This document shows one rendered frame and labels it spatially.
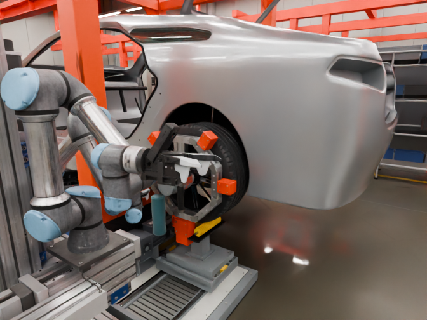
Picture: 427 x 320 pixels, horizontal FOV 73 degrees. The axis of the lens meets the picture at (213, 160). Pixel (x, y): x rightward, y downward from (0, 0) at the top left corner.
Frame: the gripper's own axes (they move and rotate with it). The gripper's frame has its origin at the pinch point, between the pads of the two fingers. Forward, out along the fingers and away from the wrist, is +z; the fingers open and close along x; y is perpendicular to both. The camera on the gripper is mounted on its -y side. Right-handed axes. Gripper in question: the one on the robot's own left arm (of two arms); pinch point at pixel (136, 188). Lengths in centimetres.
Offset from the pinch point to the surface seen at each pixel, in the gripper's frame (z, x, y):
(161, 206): 5.7, 14.2, 14.6
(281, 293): -6, 94, 83
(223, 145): -2, 52, -24
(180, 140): 6.2, 27.4, -27.0
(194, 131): 8.9, 36.4, -31.8
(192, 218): 0.6, 32.7, 22.2
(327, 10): 470, 408, -227
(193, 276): 4, 33, 67
